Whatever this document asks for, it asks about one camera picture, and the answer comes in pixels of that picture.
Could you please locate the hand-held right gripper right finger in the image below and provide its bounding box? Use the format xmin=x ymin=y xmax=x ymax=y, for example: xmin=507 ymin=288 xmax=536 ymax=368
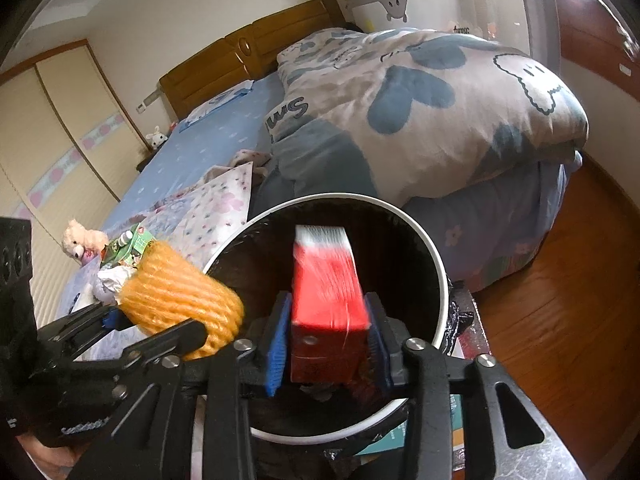
xmin=364 ymin=291 xmax=561 ymax=480

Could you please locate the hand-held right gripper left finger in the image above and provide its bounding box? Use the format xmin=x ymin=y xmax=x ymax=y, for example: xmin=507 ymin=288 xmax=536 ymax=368
xmin=82 ymin=291 xmax=293 ymax=480

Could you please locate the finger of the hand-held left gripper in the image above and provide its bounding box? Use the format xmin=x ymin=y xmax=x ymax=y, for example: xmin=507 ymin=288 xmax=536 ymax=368
xmin=60 ymin=319 xmax=210 ymax=387
xmin=37 ymin=302 xmax=133 ymax=361

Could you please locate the white tissue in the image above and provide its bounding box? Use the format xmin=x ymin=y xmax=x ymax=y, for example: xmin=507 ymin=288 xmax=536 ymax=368
xmin=92 ymin=265 xmax=136 ymax=303

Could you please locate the orange foam fruit net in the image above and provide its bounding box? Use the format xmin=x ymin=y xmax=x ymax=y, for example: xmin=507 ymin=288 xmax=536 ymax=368
xmin=117 ymin=240 xmax=246 ymax=361

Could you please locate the red carton box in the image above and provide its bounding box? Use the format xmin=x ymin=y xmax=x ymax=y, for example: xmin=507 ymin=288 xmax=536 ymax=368
xmin=289 ymin=225 xmax=372 ymax=387

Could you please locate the white trash bin black liner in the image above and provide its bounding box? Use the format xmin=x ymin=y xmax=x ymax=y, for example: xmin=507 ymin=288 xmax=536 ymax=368
xmin=202 ymin=192 xmax=476 ymax=461

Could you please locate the green snack packet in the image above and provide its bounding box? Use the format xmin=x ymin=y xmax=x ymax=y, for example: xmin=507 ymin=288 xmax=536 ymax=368
xmin=100 ymin=225 xmax=156 ymax=266

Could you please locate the cream bear plush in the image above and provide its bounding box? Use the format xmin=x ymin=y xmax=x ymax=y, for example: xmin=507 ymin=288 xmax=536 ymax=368
xmin=62 ymin=218 xmax=108 ymax=261

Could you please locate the teal book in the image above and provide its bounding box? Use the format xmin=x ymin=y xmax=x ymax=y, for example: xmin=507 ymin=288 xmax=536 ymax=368
xmin=360 ymin=395 xmax=466 ymax=457

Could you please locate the pink floral blanket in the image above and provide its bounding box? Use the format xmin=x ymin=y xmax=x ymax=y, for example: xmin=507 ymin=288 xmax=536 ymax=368
xmin=142 ymin=162 xmax=256 ymax=281

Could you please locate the pink crumpled cloth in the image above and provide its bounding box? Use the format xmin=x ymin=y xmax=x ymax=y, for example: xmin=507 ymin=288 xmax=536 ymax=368
xmin=229 ymin=149 xmax=271 ymax=181

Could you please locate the cream sliding wardrobe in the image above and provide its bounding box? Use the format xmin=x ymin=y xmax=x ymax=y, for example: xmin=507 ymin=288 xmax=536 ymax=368
xmin=0 ymin=37 xmax=163 ymax=301

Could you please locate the bed with blue sheet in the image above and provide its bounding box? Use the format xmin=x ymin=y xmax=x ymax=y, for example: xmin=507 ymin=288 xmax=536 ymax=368
xmin=52 ymin=72 xmax=583 ymax=321

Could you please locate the heart print quilt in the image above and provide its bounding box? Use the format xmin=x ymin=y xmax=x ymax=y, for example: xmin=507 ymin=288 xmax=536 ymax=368
xmin=257 ymin=27 xmax=591 ymax=206

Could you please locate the blue white pillow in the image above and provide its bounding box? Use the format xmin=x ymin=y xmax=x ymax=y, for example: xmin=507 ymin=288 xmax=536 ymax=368
xmin=177 ymin=85 xmax=256 ymax=133

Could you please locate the wooden headboard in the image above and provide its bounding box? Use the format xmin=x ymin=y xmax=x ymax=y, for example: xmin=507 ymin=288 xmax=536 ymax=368
xmin=159 ymin=0 xmax=351 ymax=121

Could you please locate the reddish wooden dresser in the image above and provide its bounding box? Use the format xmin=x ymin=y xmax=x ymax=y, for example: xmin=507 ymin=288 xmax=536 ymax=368
xmin=555 ymin=0 xmax=640 ymax=91

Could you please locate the grey bed guard rail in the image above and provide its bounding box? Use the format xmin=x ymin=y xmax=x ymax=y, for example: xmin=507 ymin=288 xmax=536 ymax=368
xmin=346 ymin=0 xmax=566 ymax=78

